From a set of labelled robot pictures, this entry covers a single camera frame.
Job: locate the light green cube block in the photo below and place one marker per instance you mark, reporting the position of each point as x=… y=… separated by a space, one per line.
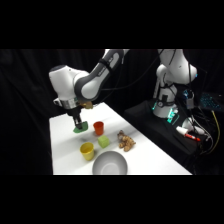
x=103 y=141

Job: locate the green triangle block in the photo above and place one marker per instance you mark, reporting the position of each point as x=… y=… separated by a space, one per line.
x=84 y=128

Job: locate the tan wrist camera mount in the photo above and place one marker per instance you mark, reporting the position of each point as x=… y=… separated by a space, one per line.
x=88 y=105

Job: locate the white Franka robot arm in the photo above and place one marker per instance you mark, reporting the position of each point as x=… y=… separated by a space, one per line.
x=90 y=81

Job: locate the keyboard with blue lights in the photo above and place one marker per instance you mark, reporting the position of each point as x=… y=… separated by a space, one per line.
x=210 y=102

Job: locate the orange plastic cup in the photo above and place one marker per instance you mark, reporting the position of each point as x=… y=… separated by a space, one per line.
x=98 y=128

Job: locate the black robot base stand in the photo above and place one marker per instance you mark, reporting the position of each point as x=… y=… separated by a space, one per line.
x=153 y=128

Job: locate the brown plush toy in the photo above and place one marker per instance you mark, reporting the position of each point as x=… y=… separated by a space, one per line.
x=126 y=141

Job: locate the small white bottle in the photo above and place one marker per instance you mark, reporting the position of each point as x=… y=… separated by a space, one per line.
x=181 y=130

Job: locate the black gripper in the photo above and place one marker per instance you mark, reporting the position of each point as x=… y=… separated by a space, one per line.
x=75 y=111

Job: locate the red marker pen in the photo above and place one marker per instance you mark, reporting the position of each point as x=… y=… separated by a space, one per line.
x=192 y=136

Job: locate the grey bowl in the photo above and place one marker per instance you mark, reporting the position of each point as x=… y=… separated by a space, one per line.
x=110 y=164

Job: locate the green lit control box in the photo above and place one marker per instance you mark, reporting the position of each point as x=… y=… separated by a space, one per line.
x=172 y=116

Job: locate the yellow plastic cup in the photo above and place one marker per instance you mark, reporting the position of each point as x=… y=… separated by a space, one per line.
x=87 y=151

